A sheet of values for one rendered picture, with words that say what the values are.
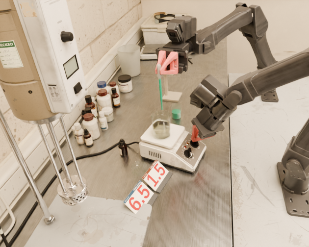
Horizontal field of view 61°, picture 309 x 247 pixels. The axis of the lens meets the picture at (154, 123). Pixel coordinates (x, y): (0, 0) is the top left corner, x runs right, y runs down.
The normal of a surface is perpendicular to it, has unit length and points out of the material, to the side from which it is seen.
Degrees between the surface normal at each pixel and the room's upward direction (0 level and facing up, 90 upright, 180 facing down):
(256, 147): 0
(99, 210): 0
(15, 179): 90
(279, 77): 93
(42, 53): 90
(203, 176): 0
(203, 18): 90
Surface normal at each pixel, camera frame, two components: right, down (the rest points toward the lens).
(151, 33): -0.22, 0.62
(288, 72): -0.58, 0.47
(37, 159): 0.98, 0.07
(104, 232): -0.07, -0.82
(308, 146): -0.47, 0.36
